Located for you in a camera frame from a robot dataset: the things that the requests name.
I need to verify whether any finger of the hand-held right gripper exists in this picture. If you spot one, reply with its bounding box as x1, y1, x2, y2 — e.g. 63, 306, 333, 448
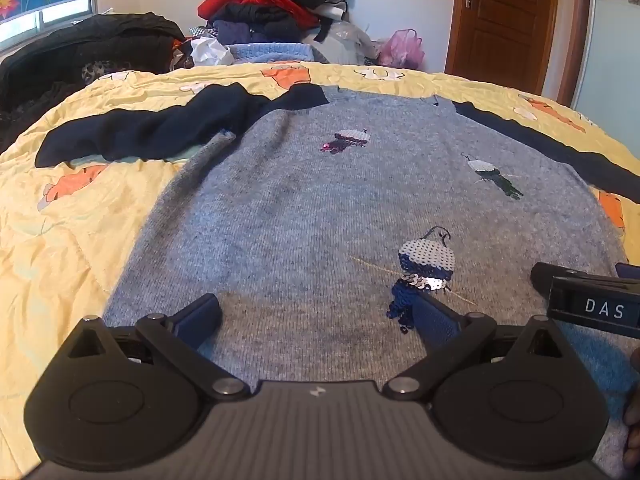
531, 261, 620, 294

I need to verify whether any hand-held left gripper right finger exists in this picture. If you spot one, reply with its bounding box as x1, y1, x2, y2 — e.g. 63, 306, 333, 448
382, 292, 576, 402

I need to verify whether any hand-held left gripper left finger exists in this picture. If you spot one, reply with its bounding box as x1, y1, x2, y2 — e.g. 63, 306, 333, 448
66, 293, 251, 402

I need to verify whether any grey sweater with navy sleeves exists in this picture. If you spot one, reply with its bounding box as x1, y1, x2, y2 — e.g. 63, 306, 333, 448
35, 82, 640, 478

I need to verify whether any pile of black clothes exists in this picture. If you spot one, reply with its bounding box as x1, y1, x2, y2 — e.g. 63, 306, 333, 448
0, 12, 195, 156

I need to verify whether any person's right hand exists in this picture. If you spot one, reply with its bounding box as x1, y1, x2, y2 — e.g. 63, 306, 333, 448
622, 387, 640, 472

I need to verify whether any yellow printed blanket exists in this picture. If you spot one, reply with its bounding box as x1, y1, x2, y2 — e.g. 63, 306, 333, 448
0, 60, 640, 480

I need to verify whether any pale panel with flower decals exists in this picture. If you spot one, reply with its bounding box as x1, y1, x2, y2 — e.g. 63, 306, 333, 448
574, 0, 640, 128

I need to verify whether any brown wooden door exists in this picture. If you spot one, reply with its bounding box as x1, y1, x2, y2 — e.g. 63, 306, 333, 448
444, 0, 592, 107

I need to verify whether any white crumpled bag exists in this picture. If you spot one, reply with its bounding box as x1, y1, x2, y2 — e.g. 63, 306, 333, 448
190, 35, 235, 67

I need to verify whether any pink plastic bag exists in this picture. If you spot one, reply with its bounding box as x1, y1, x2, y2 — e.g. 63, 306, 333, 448
377, 29, 426, 71

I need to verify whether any blue knitted cloth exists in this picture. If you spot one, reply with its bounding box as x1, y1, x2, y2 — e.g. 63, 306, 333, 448
227, 42, 313, 66

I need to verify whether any clear plastic bag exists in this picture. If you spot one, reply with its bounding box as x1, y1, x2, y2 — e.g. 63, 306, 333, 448
310, 20, 381, 66

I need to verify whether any navy garment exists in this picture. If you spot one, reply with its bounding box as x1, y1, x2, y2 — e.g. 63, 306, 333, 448
207, 2, 321, 45

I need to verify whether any window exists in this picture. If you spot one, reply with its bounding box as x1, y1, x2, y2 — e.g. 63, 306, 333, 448
0, 0, 97, 53

